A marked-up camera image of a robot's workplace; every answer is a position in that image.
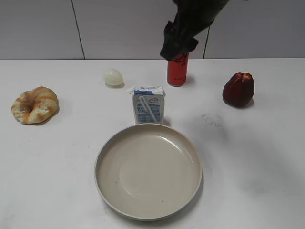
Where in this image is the blue white milk carton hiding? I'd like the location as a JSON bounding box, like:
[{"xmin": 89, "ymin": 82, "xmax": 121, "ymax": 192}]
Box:
[{"xmin": 127, "ymin": 86, "xmax": 165, "ymax": 125}]

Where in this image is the beige round plate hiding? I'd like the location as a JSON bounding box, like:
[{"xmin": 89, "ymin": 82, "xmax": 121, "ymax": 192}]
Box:
[{"xmin": 94, "ymin": 124, "xmax": 203, "ymax": 221}]

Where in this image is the red soda can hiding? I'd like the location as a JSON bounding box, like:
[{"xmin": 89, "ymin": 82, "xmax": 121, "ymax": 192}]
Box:
[{"xmin": 167, "ymin": 53, "xmax": 189, "ymax": 87}]

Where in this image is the pale white egg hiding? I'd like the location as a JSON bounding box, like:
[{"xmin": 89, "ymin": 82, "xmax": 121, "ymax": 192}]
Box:
[{"xmin": 103, "ymin": 68, "xmax": 123, "ymax": 86}]

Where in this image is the dark red apple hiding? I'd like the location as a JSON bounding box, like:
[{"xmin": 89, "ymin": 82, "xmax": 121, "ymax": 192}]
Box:
[{"xmin": 222, "ymin": 72, "xmax": 254, "ymax": 108}]

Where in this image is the orange striped bagel bread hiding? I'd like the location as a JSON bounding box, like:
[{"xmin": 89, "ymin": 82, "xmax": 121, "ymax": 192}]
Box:
[{"xmin": 11, "ymin": 86, "xmax": 59, "ymax": 125}]

